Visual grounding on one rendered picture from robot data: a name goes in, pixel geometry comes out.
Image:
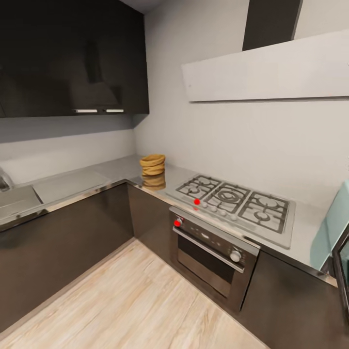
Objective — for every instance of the oven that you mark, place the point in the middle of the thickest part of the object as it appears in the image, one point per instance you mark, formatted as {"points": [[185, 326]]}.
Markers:
{"points": [[219, 262]]}

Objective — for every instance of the drop in sink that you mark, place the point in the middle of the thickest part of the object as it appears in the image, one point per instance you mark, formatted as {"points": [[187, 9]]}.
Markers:
{"points": [[25, 198]]}

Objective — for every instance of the microwave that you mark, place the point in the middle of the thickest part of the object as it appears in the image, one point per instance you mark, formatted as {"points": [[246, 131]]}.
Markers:
{"points": [[338, 230]]}

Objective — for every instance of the range hood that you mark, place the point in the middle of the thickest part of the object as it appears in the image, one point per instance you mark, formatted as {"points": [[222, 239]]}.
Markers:
{"points": [[272, 64]]}

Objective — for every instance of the popcorn bag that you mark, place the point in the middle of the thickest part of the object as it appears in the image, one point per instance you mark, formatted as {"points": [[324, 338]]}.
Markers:
{"points": [[152, 165]]}

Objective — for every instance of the burner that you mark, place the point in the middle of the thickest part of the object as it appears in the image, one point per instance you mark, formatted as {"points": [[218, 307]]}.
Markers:
{"points": [[268, 216]]}

